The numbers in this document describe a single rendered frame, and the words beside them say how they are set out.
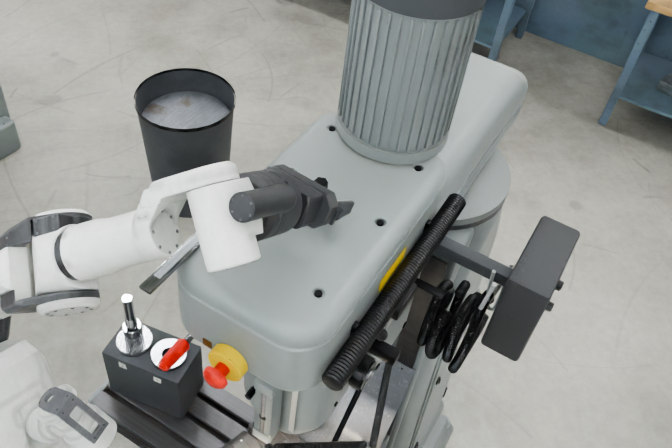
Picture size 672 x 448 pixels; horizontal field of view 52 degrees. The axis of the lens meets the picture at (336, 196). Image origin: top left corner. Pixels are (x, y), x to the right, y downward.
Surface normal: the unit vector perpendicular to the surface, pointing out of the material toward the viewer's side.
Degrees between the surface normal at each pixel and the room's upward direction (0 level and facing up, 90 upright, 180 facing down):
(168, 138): 94
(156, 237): 61
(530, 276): 0
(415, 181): 0
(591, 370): 0
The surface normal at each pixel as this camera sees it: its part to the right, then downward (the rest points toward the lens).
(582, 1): -0.51, 0.57
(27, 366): 0.88, -0.22
